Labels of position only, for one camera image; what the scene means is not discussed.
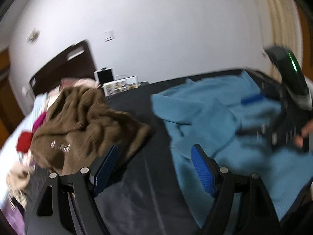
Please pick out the right human hand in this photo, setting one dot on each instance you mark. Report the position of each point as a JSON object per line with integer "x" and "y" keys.
{"x": 305, "y": 132}

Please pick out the dark wooden headboard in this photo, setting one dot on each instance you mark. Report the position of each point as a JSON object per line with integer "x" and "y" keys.
{"x": 76, "y": 61}

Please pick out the wall socket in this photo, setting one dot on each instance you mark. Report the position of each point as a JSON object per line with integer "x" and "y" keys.
{"x": 33, "y": 36}

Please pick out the brown fleece garment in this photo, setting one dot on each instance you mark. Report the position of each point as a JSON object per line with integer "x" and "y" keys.
{"x": 79, "y": 127}

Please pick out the white tablet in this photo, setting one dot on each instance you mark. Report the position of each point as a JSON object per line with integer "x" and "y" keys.
{"x": 104, "y": 75}

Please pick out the blue fleece sweater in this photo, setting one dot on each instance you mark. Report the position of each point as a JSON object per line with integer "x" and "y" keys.
{"x": 208, "y": 112}

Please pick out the photo collage frame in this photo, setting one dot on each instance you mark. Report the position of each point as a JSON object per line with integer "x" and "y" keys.
{"x": 121, "y": 85}

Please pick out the white wall switch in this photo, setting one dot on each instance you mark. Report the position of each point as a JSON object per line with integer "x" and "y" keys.
{"x": 108, "y": 35}

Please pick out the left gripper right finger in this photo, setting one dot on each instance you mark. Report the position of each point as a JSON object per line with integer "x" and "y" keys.
{"x": 241, "y": 204}

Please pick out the pink striped pillow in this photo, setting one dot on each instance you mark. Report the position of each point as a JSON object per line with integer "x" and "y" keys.
{"x": 75, "y": 82}

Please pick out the wooden wardrobe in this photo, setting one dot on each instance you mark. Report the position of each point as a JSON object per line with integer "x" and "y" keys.
{"x": 11, "y": 114}

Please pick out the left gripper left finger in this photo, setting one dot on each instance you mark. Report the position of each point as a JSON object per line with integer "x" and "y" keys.
{"x": 66, "y": 204}

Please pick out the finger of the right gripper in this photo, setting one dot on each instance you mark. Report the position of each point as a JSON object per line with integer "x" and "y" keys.
{"x": 252, "y": 99}

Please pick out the red cloth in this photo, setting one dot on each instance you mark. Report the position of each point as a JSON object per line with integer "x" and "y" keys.
{"x": 24, "y": 142}

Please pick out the cream curtain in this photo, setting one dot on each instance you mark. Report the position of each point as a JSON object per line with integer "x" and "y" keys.
{"x": 282, "y": 25}

